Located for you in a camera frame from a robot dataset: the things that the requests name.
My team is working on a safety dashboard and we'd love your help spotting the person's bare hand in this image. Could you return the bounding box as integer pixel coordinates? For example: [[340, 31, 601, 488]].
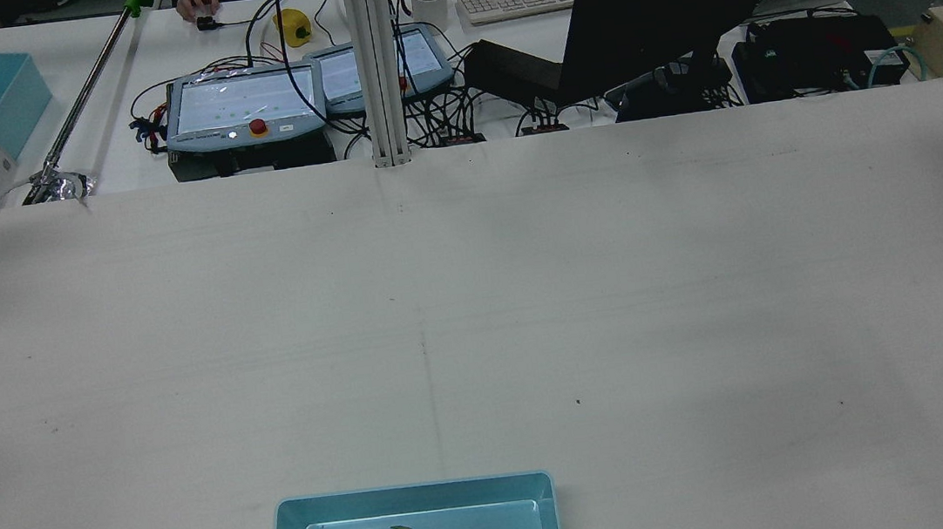
[[174, 0, 224, 25]]

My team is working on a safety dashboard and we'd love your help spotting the yellow bell pepper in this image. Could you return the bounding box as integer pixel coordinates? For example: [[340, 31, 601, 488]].
[[272, 5, 315, 51]]

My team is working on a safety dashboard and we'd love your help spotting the large grey teach pendant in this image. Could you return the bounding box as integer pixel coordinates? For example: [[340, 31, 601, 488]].
[[159, 58, 332, 158]]

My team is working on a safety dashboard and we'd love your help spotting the metal rod with green grip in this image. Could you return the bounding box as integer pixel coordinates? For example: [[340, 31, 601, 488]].
[[0, 0, 177, 207]]

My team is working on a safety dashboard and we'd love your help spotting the black box under pendant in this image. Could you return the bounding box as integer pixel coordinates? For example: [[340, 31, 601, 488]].
[[166, 128, 338, 185]]

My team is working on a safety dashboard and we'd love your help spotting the crumpled aluminium foil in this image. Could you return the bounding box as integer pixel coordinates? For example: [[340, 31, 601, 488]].
[[31, 163, 96, 207]]

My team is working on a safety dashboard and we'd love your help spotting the small grey teach pendant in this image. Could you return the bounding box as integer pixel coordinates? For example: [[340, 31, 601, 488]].
[[301, 19, 458, 122]]

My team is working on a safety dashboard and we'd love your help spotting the white mug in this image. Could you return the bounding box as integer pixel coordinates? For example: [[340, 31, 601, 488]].
[[400, 0, 453, 37]]

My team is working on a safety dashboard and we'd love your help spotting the white keyboard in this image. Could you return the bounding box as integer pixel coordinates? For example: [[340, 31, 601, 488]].
[[455, 0, 584, 29]]

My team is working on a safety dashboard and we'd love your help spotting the black power adapter box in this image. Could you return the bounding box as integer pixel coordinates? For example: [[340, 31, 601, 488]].
[[460, 29, 588, 114]]

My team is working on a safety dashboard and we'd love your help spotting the black monitor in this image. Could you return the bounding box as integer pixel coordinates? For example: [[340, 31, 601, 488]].
[[551, 0, 811, 129]]

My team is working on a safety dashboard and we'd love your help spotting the black electronics box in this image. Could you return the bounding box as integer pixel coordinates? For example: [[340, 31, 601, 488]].
[[729, 6, 915, 107]]

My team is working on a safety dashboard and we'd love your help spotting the small black switch with cable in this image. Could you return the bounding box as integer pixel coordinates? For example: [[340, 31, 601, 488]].
[[196, 9, 276, 33]]

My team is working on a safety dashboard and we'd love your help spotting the aluminium profile post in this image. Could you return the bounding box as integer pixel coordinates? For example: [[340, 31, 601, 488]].
[[341, 0, 413, 171]]

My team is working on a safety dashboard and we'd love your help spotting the teal cable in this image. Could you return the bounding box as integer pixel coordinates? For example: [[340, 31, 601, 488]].
[[863, 42, 928, 90]]

